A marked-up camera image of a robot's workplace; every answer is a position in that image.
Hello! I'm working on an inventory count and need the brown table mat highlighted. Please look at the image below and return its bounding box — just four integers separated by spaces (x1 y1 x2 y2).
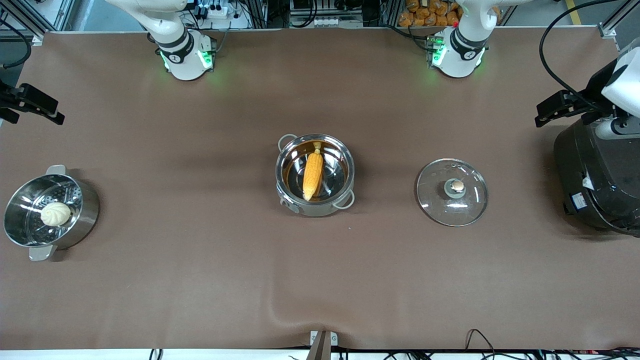
0 27 640 351

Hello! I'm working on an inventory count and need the steel steamer pot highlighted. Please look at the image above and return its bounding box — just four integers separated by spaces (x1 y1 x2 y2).
3 165 101 262

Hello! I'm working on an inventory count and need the white power strip with plugs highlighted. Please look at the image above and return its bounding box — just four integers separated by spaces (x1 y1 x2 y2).
199 4 230 19

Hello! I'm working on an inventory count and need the aluminium frame profile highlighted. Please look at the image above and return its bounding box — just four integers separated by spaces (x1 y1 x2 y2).
598 0 640 39
0 0 77 46

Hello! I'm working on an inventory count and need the bag of orange buns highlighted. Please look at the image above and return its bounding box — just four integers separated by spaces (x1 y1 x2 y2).
398 0 462 28

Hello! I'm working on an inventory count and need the metal table edge bracket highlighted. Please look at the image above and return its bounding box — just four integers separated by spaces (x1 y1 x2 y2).
306 330 339 360

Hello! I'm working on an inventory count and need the yellow corn cob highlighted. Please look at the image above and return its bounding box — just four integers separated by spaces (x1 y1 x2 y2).
302 141 325 202

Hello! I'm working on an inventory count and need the white steamed bun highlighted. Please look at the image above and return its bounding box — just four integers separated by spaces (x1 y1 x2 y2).
40 202 72 227

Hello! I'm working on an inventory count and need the steel pot with loop handles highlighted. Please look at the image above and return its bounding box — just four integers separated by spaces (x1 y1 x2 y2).
275 133 357 217

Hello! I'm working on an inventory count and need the looped black cable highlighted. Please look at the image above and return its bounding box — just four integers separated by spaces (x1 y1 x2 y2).
465 328 497 354

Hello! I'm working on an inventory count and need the glass pot lid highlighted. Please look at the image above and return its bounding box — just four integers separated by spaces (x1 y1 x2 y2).
416 158 489 228

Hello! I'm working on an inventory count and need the black rice cooker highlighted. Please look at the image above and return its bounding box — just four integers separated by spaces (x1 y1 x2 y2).
553 116 640 237

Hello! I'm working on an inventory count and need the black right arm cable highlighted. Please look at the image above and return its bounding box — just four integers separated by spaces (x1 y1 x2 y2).
0 14 34 71

